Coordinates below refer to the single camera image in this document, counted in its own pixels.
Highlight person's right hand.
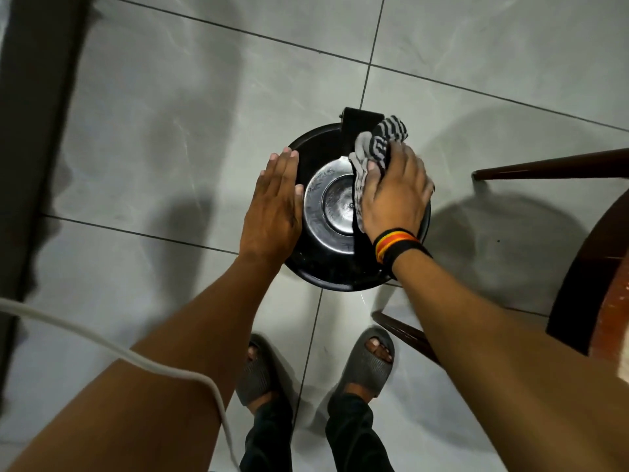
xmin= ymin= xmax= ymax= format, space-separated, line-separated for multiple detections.
xmin=361 ymin=141 xmax=436 ymax=244

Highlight person's left hand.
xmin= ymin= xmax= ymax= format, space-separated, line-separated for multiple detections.
xmin=239 ymin=147 xmax=305 ymax=265

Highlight grey striped cleaning cloth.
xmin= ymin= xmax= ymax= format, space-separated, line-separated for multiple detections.
xmin=348 ymin=115 xmax=410 ymax=234

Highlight black round cooker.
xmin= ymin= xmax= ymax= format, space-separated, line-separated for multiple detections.
xmin=283 ymin=107 xmax=432 ymax=292

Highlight person's right forearm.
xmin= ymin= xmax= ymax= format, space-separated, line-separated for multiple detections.
xmin=392 ymin=249 xmax=629 ymax=472

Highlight person's left forearm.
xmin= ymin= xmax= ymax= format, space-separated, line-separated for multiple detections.
xmin=0 ymin=254 xmax=292 ymax=472

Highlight black orange striped wristband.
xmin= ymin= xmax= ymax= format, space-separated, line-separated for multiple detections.
xmin=372 ymin=227 xmax=433 ymax=281

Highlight grey left slipper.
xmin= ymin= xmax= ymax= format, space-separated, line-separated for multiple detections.
xmin=234 ymin=332 xmax=292 ymax=408

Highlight grey slipper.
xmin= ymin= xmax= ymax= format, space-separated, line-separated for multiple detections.
xmin=326 ymin=326 xmax=397 ymax=401
xmin=234 ymin=332 xmax=292 ymax=408

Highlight grey right slipper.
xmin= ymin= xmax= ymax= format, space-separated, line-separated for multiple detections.
xmin=326 ymin=326 xmax=397 ymax=401

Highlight dark wooden chair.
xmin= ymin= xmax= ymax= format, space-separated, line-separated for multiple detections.
xmin=372 ymin=147 xmax=629 ymax=385

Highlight dark trousers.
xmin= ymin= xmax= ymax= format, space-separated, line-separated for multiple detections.
xmin=239 ymin=392 xmax=395 ymax=472

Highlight white power cable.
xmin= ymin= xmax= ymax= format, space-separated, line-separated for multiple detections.
xmin=0 ymin=297 xmax=242 ymax=472

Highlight dark door frame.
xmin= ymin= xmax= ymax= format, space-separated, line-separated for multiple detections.
xmin=0 ymin=0 xmax=95 ymax=414

